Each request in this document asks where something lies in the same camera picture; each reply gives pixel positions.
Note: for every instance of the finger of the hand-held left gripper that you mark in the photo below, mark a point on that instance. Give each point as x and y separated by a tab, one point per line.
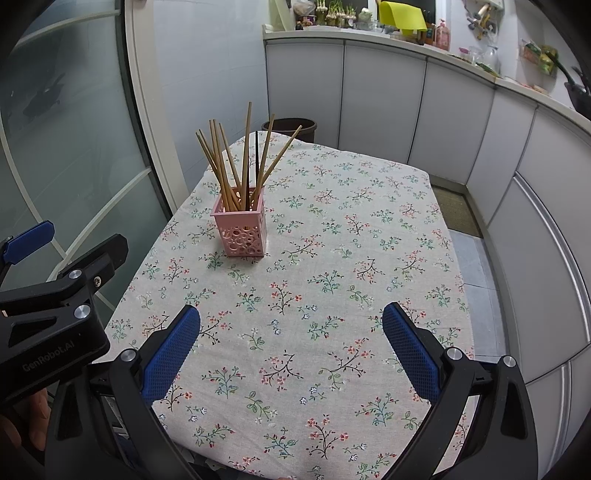
92	263
30	240

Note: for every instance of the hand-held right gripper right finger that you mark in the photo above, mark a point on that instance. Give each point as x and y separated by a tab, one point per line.
413	350

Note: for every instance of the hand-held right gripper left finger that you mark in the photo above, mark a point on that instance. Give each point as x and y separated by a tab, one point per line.
171	355

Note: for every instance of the pink perforated plastic basket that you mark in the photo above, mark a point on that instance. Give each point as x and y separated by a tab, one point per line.
240	228

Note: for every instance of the bunch of wooden chopsticks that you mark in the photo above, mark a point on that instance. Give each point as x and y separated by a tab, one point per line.
229	196

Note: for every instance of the black chopstick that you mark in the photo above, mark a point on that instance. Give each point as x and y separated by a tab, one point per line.
254	166

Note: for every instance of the hanging kitchen utensils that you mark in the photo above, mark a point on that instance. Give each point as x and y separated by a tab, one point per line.
480	18

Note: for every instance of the person's left hand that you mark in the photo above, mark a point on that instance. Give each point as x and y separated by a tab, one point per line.
39	408

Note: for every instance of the floral tablecloth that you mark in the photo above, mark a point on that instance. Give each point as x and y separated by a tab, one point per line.
323	277

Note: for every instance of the olive floor mat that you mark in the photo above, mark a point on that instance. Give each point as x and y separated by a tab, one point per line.
457	207

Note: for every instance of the brown trash bin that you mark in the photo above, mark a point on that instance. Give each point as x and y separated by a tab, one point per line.
295	125

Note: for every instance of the white kitchen cabinet run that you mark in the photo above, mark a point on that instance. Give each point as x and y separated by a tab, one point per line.
383	101

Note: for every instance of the white countertop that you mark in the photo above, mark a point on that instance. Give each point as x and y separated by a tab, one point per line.
461	62

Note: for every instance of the clear glass jar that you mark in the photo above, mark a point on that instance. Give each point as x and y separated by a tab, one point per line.
489	57

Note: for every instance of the black wok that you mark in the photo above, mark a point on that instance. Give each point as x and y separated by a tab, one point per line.
577	90

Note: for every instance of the pale green board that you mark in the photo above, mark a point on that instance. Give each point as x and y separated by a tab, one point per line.
278	14

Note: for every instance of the pink soap dispenser bottle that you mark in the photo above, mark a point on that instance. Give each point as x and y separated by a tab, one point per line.
443	37

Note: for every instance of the dark bottle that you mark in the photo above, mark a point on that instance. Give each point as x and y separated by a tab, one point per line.
430	30

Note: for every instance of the bag of green vegetables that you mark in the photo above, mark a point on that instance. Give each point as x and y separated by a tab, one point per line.
538	53

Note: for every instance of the crumpled plastic bag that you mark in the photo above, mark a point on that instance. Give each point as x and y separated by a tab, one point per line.
303	7

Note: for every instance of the yellow cloth on counter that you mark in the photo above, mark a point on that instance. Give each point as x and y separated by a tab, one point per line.
401	16

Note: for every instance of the row of small potted sprouts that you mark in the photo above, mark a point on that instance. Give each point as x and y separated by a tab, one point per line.
332	14

